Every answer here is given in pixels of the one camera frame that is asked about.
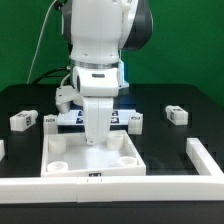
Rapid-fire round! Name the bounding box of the grey cable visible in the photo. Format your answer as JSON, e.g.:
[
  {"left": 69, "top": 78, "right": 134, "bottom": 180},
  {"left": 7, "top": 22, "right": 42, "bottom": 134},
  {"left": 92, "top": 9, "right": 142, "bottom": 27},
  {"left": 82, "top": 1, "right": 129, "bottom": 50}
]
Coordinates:
[{"left": 26, "top": 0, "right": 58, "bottom": 85}]

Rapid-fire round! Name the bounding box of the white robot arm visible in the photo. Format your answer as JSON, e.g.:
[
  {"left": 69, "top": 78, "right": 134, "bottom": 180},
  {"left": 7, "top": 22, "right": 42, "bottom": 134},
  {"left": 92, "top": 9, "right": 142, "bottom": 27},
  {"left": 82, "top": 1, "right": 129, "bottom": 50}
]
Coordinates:
[{"left": 61, "top": 0, "right": 153, "bottom": 145}]

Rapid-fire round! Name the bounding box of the white L-shaped fence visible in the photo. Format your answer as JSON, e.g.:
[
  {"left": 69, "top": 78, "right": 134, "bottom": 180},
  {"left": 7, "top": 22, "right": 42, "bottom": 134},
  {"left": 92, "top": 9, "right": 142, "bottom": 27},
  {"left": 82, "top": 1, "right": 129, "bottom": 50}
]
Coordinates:
[{"left": 0, "top": 138, "right": 224, "bottom": 204}]

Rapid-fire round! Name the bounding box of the white part left edge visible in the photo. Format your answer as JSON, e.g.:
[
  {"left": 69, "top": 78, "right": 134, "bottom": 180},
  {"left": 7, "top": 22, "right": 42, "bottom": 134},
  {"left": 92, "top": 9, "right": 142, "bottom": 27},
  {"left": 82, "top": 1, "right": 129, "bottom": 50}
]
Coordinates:
[{"left": 0, "top": 140, "right": 5, "bottom": 162}]

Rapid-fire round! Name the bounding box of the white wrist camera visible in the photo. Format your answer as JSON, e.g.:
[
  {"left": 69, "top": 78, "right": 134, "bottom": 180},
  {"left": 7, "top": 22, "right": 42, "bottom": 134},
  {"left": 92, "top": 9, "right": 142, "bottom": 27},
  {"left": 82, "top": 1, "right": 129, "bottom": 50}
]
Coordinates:
[{"left": 55, "top": 85, "right": 83, "bottom": 114}]

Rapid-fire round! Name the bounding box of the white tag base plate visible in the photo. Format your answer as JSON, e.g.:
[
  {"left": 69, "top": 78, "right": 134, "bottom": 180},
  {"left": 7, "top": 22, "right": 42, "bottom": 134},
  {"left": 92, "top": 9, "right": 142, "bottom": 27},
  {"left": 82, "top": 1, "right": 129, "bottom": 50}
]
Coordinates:
[{"left": 57, "top": 109, "right": 135, "bottom": 126}]

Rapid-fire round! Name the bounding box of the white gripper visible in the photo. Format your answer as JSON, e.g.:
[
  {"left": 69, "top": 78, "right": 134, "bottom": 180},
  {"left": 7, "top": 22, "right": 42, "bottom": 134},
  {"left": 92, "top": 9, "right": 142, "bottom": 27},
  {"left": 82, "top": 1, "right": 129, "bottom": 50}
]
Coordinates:
[{"left": 83, "top": 97, "right": 113, "bottom": 145}]

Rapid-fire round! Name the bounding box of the black cable bundle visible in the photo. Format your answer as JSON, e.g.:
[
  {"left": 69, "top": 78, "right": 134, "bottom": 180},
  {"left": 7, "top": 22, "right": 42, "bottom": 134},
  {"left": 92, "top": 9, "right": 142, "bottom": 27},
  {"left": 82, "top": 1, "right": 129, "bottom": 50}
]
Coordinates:
[{"left": 32, "top": 66, "right": 73, "bottom": 85}]

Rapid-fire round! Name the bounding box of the white square table top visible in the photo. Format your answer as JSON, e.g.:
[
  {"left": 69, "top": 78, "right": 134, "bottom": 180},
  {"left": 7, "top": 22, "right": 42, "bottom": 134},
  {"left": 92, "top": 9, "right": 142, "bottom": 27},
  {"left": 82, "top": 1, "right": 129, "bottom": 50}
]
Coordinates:
[{"left": 41, "top": 130, "right": 146, "bottom": 177}]

